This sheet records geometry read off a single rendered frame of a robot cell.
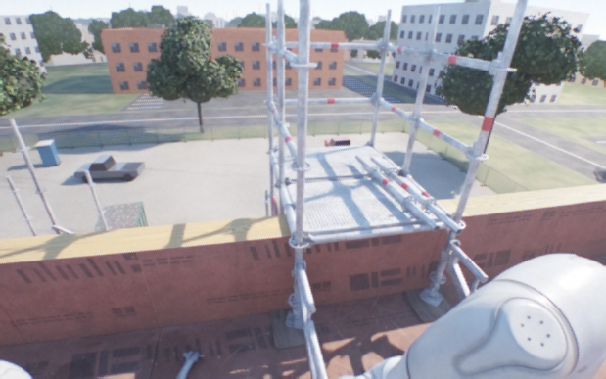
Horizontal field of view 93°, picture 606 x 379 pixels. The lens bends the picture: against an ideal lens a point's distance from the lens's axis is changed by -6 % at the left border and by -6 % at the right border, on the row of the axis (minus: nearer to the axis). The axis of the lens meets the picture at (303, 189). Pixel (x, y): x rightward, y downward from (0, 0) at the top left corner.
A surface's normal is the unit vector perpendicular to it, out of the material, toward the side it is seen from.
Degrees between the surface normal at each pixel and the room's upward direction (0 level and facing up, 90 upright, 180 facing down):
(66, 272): 90
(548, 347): 19
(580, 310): 32
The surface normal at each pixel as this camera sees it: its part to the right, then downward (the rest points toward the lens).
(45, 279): 0.20, 0.47
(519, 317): 0.07, -0.57
